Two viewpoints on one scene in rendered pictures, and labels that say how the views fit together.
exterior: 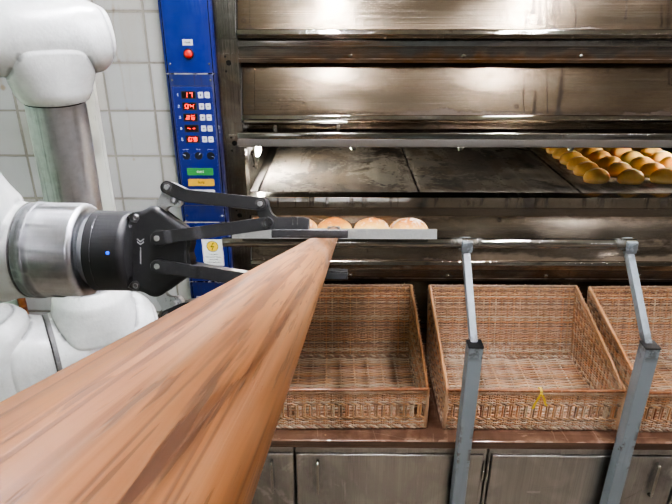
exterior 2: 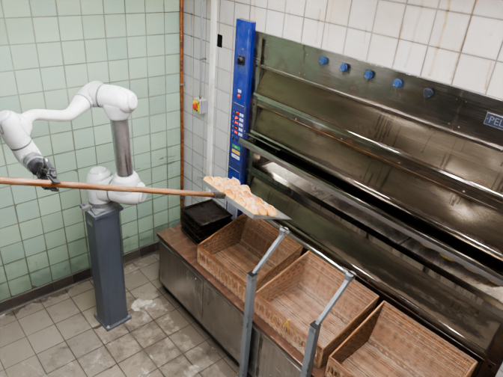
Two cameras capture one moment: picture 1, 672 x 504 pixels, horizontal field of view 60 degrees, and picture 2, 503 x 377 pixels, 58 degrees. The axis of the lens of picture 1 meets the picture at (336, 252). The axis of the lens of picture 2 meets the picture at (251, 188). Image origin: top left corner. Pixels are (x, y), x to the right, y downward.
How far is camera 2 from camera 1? 1.95 m
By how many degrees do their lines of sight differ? 41
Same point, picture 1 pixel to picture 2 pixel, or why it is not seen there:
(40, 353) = not seen: hidden behind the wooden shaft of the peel
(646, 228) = (429, 287)
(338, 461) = (215, 295)
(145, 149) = (224, 129)
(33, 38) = (105, 102)
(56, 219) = (29, 157)
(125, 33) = (224, 79)
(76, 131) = (118, 128)
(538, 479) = (279, 364)
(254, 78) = (262, 114)
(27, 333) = (103, 179)
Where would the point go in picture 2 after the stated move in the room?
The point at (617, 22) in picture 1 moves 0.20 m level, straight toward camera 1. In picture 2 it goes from (416, 152) to (380, 155)
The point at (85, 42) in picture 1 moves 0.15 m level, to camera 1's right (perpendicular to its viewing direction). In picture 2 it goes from (118, 105) to (132, 114)
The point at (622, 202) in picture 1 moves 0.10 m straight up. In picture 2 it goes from (412, 262) to (418, 247)
